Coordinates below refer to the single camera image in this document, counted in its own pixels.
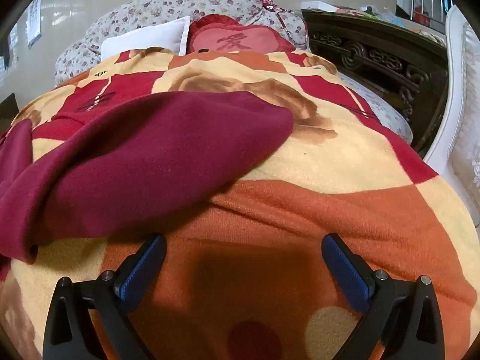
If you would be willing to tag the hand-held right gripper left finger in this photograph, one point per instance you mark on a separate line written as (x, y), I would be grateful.
(144, 270)

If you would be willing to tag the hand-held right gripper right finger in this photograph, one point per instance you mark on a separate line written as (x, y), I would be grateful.
(345, 270)

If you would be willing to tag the maroon knit garment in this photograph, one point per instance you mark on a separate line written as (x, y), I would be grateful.
(150, 157)

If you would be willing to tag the printed fleece blanket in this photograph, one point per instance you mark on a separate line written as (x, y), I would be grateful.
(300, 213)

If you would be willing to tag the floral bed sheet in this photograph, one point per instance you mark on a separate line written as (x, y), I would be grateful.
(375, 108)

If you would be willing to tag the white upholstered sofa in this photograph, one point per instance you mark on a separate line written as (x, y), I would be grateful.
(465, 120)

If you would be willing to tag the dark carved wooden cabinet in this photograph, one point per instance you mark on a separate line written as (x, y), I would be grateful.
(375, 56)

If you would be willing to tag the white pillow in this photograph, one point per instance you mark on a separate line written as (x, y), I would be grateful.
(150, 39)

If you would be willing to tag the red heart-shaped cushion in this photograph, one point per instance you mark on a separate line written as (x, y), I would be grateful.
(240, 39)

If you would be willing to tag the floral quilt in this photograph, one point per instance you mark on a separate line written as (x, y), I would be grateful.
(150, 7)

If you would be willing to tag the red container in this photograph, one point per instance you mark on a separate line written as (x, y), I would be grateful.
(420, 15)

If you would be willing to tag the white flat box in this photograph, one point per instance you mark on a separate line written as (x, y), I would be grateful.
(318, 5)

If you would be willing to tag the wall calendar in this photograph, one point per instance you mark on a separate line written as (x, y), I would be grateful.
(34, 22)

